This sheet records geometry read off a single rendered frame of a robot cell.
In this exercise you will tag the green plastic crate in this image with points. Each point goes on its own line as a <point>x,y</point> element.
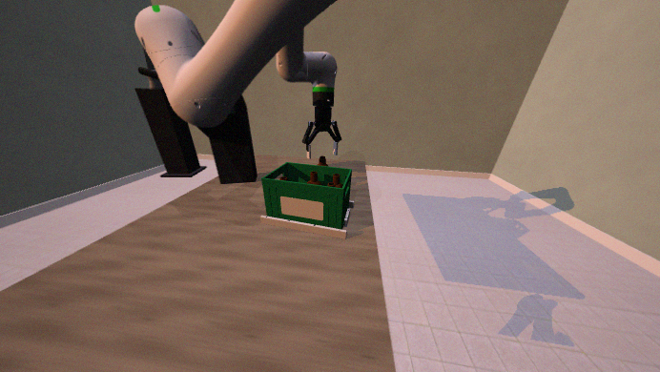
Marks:
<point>308,203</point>

